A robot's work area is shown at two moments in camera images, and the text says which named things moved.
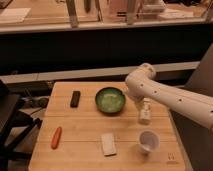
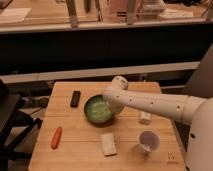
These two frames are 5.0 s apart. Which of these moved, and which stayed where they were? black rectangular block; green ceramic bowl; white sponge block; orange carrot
Moved: green ceramic bowl
Stayed: white sponge block; orange carrot; black rectangular block
